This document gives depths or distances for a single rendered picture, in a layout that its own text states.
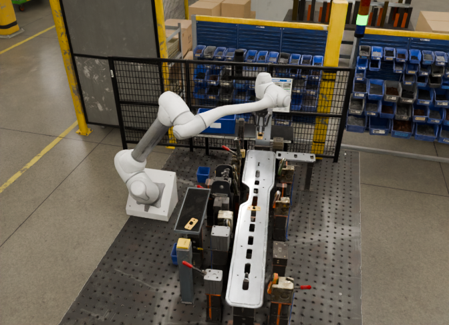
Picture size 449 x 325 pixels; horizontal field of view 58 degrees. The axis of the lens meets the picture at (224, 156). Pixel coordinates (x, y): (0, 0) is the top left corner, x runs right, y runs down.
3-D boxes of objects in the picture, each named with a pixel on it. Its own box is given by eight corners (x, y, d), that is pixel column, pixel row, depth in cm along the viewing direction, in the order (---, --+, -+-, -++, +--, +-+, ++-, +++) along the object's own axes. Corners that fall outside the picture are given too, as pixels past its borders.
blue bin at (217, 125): (234, 134, 323) (234, 119, 316) (196, 132, 325) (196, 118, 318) (236, 123, 336) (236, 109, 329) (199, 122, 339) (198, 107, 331)
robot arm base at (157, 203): (135, 209, 289) (131, 208, 284) (141, 178, 293) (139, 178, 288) (159, 214, 286) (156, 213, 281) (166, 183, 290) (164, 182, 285)
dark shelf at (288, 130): (293, 143, 317) (293, 140, 315) (180, 135, 326) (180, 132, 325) (292, 129, 335) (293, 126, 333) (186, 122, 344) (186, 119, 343)
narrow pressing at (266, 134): (269, 146, 314) (272, 107, 294) (254, 145, 315) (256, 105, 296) (269, 146, 314) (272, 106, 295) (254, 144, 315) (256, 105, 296)
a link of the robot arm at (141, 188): (145, 208, 282) (133, 206, 261) (131, 188, 287) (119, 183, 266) (164, 195, 282) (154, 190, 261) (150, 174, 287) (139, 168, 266)
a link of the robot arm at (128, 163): (121, 188, 276) (105, 162, 282) (139, 182, 289) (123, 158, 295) (180, 113, 233) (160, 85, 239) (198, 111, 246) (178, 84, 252)
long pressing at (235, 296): (268, 310, 196) (268, 308, 195) (222, 305, 199) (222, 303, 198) (276, 152, 309) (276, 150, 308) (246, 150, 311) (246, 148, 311)
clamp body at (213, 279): (222, 326, 221) (222, 283, 201) (202, 323, 222) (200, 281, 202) (225, 311, 229) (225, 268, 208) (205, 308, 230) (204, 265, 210)
